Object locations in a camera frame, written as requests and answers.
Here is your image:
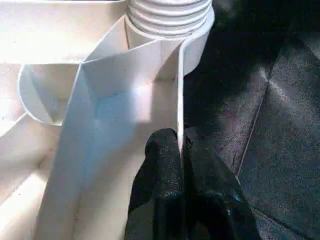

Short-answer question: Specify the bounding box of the white plastic table top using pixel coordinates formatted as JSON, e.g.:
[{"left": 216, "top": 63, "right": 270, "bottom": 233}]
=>
[{"left": 0, "top": 0, "right": 217, "bottom": 240}]

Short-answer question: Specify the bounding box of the white plastic table leg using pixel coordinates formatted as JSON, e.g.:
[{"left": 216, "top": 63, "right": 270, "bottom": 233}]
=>
[{"left": 125, "top": 0, "right": 214, "bottom": 39}]

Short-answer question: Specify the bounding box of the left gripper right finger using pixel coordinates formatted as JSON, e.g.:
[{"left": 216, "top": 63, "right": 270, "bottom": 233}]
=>
[{"left": 182, "top": 127, "right": 262, "bottom": 240}]

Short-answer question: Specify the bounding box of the black plastic mat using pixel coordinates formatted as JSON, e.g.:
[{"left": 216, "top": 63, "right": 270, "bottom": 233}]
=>
[{"left": 180, "top": 0, "right": 320, "bottom": 240}]

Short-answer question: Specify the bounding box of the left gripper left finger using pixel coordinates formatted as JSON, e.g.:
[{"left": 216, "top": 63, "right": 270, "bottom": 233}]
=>
[{"left": 123, "top": 128, "right": 188, "bottom": 240}]

